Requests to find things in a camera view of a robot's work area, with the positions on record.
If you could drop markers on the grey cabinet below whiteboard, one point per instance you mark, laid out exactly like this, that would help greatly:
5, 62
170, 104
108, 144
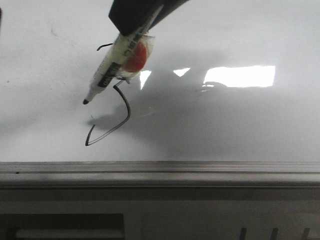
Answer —
187, 213

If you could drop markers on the red magnet taped to marker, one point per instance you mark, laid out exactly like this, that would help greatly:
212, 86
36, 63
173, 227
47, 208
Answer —
137, 59

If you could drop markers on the white whiteboard with metal frame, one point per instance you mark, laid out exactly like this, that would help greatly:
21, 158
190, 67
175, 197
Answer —
230, 96

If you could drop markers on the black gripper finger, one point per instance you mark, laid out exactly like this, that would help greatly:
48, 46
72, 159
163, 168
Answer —
168, 7
128, 15

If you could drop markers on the white black whiteboard marker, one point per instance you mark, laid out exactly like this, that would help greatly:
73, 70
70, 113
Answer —
119, 52

